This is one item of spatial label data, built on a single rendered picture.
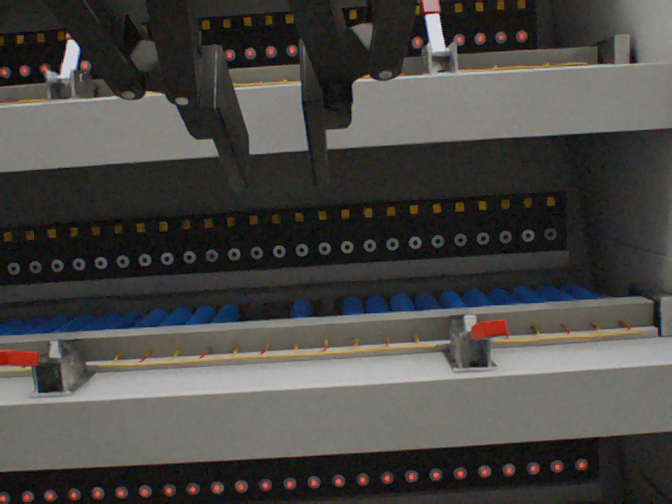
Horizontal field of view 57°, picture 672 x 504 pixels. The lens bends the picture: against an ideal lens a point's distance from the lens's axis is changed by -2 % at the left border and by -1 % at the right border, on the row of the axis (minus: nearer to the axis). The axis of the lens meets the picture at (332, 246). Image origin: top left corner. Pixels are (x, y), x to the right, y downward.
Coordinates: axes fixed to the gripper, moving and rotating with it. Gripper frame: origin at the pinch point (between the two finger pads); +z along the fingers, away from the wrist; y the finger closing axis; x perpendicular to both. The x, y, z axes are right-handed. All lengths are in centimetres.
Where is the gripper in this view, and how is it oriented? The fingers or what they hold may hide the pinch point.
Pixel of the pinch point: (272, 123)
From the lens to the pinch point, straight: 27.6
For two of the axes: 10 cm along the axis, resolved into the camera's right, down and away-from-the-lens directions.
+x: 0.5, 9.3, -3.6
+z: 0.4, 3.6, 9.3
